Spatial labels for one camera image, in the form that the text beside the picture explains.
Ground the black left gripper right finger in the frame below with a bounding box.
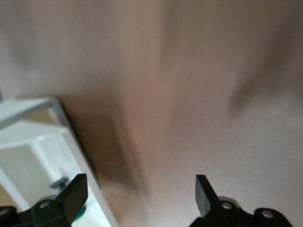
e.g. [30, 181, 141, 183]
[189, 174, 293, 227]

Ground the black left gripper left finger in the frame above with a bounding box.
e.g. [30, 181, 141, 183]
[0, 174, 89, 227]

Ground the white drawer cabinet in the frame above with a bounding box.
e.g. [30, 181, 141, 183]
[0, 96, 119, 227]

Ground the green mushroom push button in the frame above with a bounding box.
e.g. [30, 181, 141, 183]
[49, 176, 88, 219]

